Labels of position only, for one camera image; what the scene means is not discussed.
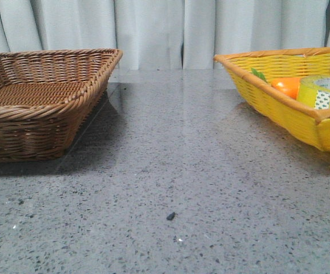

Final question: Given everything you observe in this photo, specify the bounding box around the yellow tape roll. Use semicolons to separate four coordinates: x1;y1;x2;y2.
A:
296;75;330;110

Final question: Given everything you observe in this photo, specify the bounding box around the small black debris piece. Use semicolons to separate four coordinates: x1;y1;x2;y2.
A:
166;212;176;220

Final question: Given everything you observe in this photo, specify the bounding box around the white curtain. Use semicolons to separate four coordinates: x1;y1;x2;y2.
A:
0;1;330;70

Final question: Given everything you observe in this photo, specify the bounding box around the orange toy carrot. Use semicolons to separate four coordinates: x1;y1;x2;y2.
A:
251;68;303;101

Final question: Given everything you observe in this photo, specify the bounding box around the brown wicker basket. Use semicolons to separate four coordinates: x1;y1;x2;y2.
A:
0;49;123;163

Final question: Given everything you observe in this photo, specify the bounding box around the yellow woven basket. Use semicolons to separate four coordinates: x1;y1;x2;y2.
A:
214;47;330;152

